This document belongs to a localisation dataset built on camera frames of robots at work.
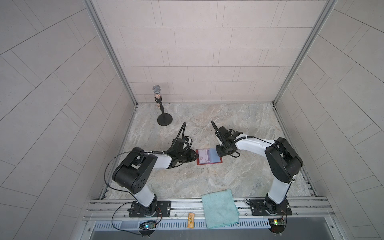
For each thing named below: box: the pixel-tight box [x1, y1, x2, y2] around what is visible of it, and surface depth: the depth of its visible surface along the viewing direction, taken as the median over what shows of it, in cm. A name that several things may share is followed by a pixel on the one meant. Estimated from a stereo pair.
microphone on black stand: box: [152, 84, 173, 126], surface depth 107 cm
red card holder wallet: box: [195, 147, 223, 165], surface depth 88 cm
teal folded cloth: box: [201, 188, 240, 230], surface depth 72 cm
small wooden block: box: [187, 212, 196, 229], surface depth 69 cm
